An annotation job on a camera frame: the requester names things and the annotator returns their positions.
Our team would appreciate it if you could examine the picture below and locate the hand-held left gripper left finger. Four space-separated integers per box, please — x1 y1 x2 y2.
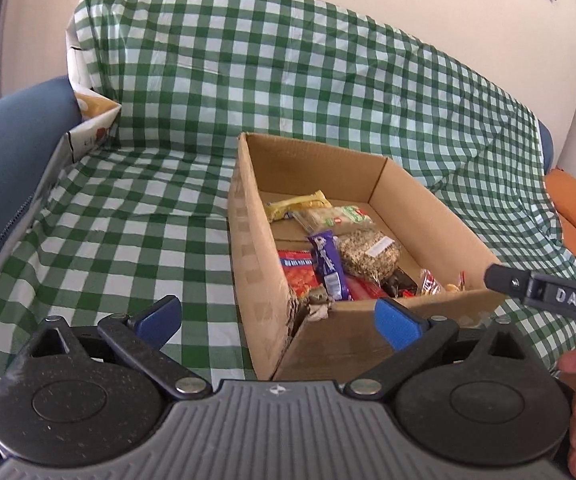
18 295 213 402

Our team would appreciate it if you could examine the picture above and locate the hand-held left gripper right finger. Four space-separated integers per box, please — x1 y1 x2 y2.
344 296 531 402

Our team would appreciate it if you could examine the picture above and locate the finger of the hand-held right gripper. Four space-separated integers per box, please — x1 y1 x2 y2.
484 262 532 304

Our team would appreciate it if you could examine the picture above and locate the dark brown chocolate packet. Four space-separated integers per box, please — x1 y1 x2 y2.
382 268 419 297

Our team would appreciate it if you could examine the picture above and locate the small red packet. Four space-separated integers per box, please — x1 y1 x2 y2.
345 275 393 301

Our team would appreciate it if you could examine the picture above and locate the red-ended clear peanut packet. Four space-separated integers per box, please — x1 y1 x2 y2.
418 268 444 295

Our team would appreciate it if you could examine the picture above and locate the cardboard box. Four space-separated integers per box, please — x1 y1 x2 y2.
227 132 511 382

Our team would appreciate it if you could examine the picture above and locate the clear bag of peanuts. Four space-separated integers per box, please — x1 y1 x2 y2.
337 229 403 283

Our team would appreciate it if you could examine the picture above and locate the purple candy packet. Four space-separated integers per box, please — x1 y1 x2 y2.
308 230 353 302

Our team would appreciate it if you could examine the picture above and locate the red snack packet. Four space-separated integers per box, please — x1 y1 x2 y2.
278 250 319 306

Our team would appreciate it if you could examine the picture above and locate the clear green-label cracker packet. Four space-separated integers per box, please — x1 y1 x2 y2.
293 204 375 235

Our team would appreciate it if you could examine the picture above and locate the yellow snack bar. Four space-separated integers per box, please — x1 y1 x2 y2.
266 190 333 223

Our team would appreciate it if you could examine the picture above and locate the white and yellow paper bag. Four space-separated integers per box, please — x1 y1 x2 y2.
65 15 122 163

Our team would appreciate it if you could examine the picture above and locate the green checked cloth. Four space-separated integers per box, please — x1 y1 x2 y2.
0 0 576 396

